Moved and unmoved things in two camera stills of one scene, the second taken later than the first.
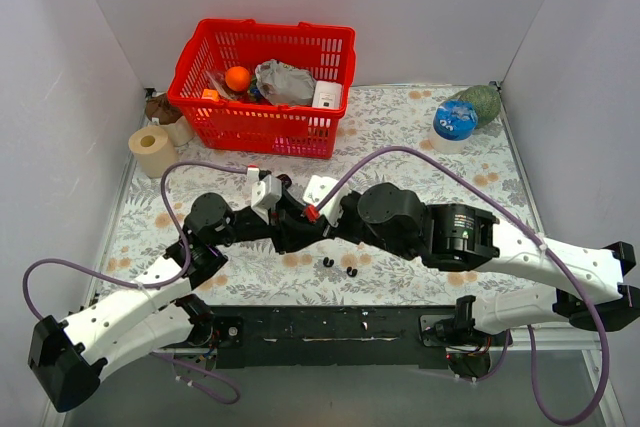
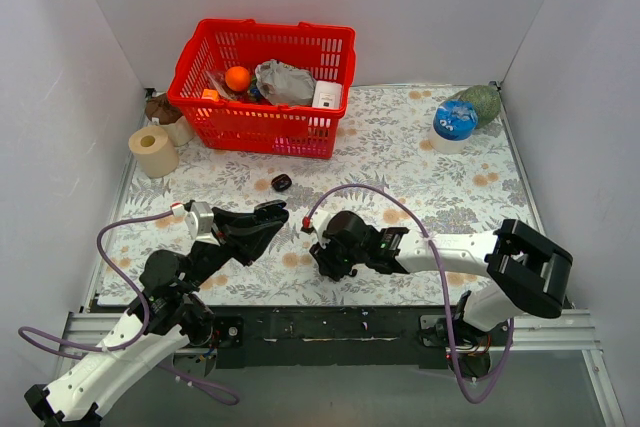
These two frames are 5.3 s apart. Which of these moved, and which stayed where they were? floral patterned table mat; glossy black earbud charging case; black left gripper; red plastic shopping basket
Moved: black left gripper
Stayed: red plastic shopping basket; floral patterned table mat; glossy black earbud charging case
